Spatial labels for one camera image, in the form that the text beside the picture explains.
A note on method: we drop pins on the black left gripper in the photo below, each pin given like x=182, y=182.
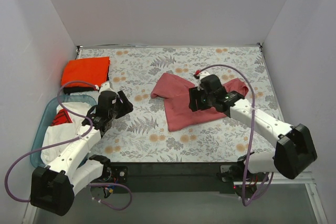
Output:
x=125, y=104

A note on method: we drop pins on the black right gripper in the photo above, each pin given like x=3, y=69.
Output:
x=196, y=99

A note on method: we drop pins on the pink t-shirt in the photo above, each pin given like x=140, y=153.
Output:
x=174, y=90

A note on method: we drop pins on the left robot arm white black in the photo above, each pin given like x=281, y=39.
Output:
x=54, y=187

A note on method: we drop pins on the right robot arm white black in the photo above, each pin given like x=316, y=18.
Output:
x=294, y=147

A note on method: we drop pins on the floral tablecloth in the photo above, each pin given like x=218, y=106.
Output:
x=161, y=127

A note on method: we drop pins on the white t-shirt red print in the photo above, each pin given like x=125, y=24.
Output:
x=63, y=127

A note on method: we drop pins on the folded black t-shirt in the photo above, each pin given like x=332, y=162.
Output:
x=78, y=86

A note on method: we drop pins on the folded orange t-shirt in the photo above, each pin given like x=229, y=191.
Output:
x=90, y=70

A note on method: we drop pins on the teal plastic basket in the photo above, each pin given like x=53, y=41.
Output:
x=47, y=118

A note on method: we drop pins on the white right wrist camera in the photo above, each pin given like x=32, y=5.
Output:
x=203, y=74

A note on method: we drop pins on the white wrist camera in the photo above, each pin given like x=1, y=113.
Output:
x=106, y=86
x=203, y=74

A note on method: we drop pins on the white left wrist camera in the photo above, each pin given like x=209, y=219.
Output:
x=106, y=86

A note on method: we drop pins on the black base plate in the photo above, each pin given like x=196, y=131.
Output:
x=174, y=177

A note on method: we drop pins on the aluminium frame rail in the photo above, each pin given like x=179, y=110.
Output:
x=286, y=201

